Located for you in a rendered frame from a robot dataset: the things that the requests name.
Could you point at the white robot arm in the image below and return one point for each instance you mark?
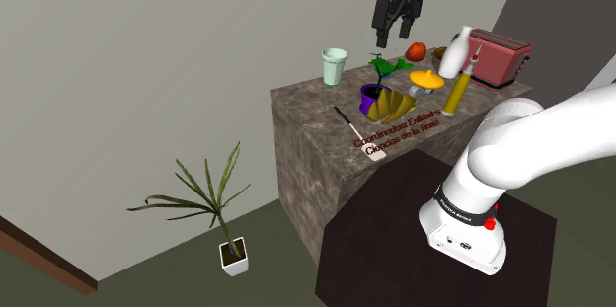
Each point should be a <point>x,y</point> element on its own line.
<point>524,137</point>

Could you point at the red apple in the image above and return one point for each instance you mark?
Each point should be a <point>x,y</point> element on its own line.
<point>416,52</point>

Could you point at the yellow disc on grey base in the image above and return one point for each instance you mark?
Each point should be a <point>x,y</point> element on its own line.
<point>426,79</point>

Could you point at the white bottle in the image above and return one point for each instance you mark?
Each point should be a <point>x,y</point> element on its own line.
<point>454,55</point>

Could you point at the pale green cup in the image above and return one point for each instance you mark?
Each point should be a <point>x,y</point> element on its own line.
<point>333,68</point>

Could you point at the green plant in purple pot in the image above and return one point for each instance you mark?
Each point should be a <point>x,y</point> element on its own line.
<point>370,94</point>

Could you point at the yellow folded holder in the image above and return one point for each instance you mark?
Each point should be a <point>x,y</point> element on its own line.
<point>390,106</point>

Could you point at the yellow bottle with red tip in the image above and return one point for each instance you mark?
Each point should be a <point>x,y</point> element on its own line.
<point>457,94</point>

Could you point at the red toaster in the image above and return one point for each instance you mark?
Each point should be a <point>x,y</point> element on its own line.
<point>500,60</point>

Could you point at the dark robot stand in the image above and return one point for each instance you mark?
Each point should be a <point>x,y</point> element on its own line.
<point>385,248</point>

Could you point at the floor plant in white pot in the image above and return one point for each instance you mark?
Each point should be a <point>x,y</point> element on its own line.
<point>219,207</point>

